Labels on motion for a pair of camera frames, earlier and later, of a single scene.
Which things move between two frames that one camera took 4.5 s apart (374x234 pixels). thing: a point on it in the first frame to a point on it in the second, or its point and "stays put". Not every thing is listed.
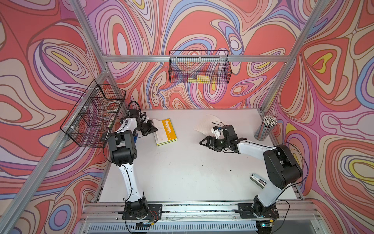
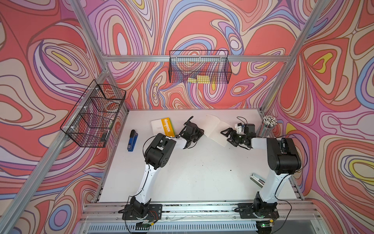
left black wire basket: [91, 121] stays put
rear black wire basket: [199, 66] stays put
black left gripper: [150, 128] to [200, 133]
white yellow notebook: [165, 133] stays put
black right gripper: [209, 138] to [229, 131]
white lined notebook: [208, 122] stays put
